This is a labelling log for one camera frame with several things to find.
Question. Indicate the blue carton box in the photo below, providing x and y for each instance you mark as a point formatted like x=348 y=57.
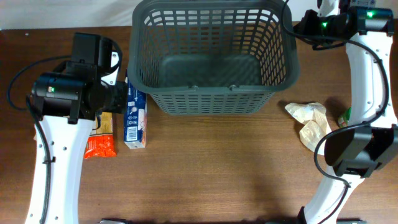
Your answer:
x=135 y=118

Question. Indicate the orange pasta packet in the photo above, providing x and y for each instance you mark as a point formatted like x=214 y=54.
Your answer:
x=101 y=140

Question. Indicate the grey plastic shopping basket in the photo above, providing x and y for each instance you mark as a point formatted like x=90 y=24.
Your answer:
x=212 y=57

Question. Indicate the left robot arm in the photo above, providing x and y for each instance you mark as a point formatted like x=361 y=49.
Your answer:
x=64 y=104

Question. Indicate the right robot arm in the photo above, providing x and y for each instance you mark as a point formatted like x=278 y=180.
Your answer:
x=369 y=140

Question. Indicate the crumpled beige paper bag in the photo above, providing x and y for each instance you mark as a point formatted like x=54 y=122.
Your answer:
x=313 y=118

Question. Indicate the green lidded jar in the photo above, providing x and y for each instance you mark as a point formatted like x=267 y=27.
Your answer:
x=343 y=120

